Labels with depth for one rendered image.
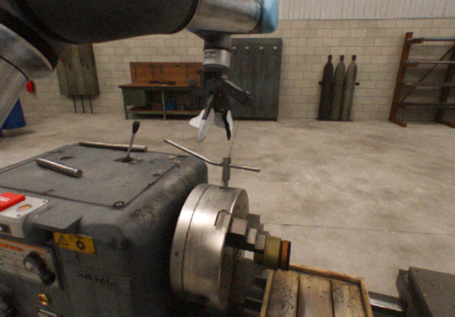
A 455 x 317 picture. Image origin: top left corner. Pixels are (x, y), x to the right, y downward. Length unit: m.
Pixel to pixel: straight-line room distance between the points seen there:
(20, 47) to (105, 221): 0.39
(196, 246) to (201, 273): 0.06
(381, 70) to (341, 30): 1.43
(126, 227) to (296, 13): 7.03
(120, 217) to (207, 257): 0.21
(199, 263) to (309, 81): 6.87
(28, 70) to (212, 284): 0.53
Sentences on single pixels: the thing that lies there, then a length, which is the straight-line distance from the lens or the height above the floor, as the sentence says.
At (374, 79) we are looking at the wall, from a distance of 7.77.
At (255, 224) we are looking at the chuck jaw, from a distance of 0.83.
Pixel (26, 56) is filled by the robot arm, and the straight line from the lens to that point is 0.34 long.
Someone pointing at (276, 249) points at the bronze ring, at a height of 1.11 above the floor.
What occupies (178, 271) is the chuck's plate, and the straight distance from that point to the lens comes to 0.69.
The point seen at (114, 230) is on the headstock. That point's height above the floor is 1.24.
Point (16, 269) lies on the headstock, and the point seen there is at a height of 1.05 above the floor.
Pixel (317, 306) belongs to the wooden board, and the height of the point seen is 0.89.
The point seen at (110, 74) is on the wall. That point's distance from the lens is 8.25.
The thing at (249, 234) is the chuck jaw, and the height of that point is 1.16.
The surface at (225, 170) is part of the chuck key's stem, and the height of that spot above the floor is 1.28.
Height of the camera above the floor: 1.58
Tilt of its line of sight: 19 degrees down
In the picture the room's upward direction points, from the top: straight up
